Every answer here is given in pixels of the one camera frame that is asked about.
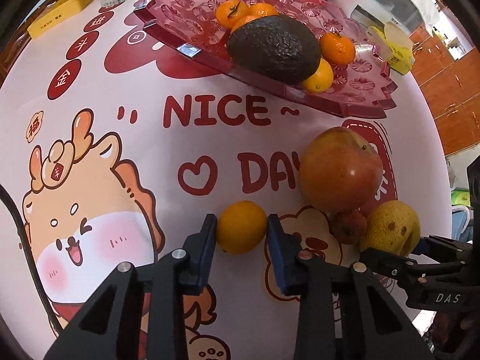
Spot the yellow pear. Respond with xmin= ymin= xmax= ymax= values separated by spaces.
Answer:
xmin=359 ymin=200 xmax=421 ymax=257

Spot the small red wrinkled fruit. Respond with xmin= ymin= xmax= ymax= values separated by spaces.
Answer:
xmin=330 ymin=211 xmax=367 ymax=245

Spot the small yellow orange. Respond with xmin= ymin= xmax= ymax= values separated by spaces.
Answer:
xmin=216 ymin=201 xmax=268 ymax=254

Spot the red yellow apple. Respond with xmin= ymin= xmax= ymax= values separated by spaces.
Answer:
xmin=298 ymin=127 xmax=383 ymax=213

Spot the small yellow kumquat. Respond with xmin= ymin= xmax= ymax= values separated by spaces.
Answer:
xmin=301 ymin=58 xmax=334 ymax=94

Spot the dark green avocado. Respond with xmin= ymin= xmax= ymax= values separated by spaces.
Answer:
xmin=226 ymin=15 xmax=321 ymax=85

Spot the pink glass fruit plate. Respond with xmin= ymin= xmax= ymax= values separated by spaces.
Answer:
xmin=135 ymin=0 xmax=396 ymax=119

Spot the medium orange tangerine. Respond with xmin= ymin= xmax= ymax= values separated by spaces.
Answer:
xmin=215 ymin=0 xmax=250 ymax=30

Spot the large orange tangerine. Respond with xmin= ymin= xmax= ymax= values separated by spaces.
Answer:
xmin=249 ymin=2 xmax=278 ymax=17

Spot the green package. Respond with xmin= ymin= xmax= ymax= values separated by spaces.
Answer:
xmin=451 ymin=189 xmax=470 ymax=206

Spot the wooden cabinet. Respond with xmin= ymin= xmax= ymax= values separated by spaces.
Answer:
xmin=410 ymin=26 xmax=479 ymax=155

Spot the yellow tissue box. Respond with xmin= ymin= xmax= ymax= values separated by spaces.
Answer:
xmin=367 ymin=21 xmax=415 ymax=76

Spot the flat yellow box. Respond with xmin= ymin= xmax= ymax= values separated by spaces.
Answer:
xmin=28 ymin=0 xmax=94 ymax=39

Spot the black cable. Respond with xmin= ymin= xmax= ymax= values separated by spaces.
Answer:
xmin=0 ymin=184 xmax=63 ymax=337

